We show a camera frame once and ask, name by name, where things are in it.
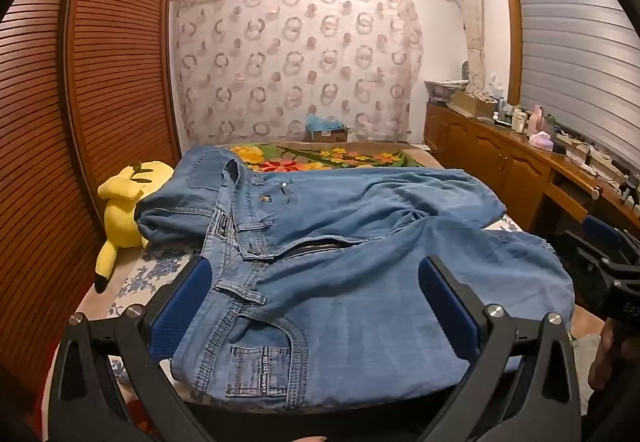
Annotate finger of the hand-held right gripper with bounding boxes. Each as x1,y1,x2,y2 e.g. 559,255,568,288
554,232,618,308
581,215,640,259

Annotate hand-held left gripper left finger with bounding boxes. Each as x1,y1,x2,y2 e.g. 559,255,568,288
46,256,221,442

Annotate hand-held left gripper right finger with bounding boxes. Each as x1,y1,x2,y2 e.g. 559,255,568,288
417,254,583,442

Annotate blue denim pants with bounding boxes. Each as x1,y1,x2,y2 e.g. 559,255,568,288
135,145,576,410

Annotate person's right hand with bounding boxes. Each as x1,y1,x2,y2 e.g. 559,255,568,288
586,318,640,393

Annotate open wooden drawer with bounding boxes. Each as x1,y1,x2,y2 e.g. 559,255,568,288
544,181,601,224

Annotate white blue-flowered bed sheet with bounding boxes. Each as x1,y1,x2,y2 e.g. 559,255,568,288
75,213,533,403

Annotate yellow plush toy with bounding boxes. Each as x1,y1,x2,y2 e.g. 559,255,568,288
95,159,176,294

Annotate wooden sideboard cabinet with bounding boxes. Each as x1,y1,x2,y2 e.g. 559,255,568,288
424,102,640,243

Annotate row of cosmetic bottles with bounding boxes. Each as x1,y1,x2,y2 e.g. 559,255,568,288
492,99,531,134

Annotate brown box of small items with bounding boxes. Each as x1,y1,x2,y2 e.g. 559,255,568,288
452,89,496,118

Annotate grey window blind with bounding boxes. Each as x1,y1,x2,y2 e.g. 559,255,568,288
512,0,640,163

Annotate colourful floral blanket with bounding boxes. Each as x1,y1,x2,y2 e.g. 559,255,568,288
220,142,441,173

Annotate small cardboard box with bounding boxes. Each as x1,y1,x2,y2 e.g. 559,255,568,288
306,126,349,143

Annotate patterned storage basket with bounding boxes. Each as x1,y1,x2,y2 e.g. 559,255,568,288
425,79,471,101

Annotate blue plastic bag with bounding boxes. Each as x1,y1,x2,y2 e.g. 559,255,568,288
306,113,346,133

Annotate beige tied curtain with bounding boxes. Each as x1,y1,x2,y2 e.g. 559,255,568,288
452,0,488,90

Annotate brown louvered wooden wardrobe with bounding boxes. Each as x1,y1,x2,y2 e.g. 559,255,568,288
0,0,182,403

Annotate wooden window frame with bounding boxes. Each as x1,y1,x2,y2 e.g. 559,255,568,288
500,0,576,108

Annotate ring-patterned sheer curtain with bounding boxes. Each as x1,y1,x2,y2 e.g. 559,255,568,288
170,0,425,148

